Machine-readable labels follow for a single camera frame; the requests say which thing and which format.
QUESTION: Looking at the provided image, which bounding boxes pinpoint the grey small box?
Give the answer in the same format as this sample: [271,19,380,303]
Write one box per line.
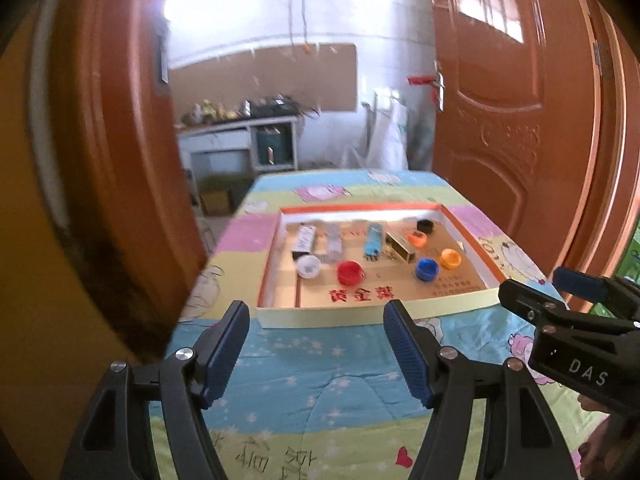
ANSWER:
[322,224,344,261]

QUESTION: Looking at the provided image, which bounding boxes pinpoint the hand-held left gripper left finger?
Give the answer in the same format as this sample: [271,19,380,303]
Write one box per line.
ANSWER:
[60,300,251,480]

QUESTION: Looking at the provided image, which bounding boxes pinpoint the teal flower print box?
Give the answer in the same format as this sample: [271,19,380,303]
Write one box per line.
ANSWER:
[364,223,385,260]

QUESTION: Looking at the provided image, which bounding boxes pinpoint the shiny gold box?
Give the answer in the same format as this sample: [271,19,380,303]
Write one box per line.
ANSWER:
[385,232,417,265]

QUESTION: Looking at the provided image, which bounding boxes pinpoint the black gas stove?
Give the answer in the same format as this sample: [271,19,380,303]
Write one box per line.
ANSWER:
[249,95,301,117]

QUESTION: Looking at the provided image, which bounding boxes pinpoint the shallow cardboard tray box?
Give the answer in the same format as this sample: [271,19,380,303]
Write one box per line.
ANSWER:
[256,203,508,330]

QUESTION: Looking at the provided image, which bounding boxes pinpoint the cartoon printed tablecloth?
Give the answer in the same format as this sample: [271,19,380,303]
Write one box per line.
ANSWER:
[150,169,616,480]

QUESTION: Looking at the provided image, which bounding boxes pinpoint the metal door handle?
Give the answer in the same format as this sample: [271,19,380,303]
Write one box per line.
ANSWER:
[432,60,447,111]

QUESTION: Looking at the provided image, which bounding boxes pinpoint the brown wooden door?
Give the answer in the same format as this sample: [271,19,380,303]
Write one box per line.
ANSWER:
[425,0,601,281]

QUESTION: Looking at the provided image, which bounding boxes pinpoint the white plastic bags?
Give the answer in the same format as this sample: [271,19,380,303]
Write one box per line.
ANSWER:
[345,87,436,171]

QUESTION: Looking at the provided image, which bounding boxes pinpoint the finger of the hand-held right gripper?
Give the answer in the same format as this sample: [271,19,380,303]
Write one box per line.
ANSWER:
[552,266,640,321]
[499,279,640,337]

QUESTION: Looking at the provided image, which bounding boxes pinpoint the person's right hand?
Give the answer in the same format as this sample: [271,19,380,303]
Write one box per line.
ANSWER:
[577,392,640,480]

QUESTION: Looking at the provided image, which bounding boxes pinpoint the cardboard wall panel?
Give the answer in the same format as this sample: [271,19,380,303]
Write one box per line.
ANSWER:
[169,43,358,126]

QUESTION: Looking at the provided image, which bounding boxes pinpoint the white cartoon print box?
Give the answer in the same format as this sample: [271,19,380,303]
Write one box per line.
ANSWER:
[291,225,317,253]

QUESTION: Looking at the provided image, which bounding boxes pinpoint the white kitchen counter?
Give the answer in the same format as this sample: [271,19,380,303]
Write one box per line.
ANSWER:
[175,115,301,176]

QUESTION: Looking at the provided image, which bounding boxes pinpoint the small cardboard box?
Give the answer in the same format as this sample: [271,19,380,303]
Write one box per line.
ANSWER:
[200,187,233,216]

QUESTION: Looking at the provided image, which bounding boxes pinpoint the red bottle cap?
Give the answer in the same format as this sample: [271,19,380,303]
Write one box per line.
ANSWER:
[337,261,363,285]

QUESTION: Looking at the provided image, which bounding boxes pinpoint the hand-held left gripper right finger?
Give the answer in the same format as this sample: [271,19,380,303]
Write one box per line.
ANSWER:
[382,299,576,480]

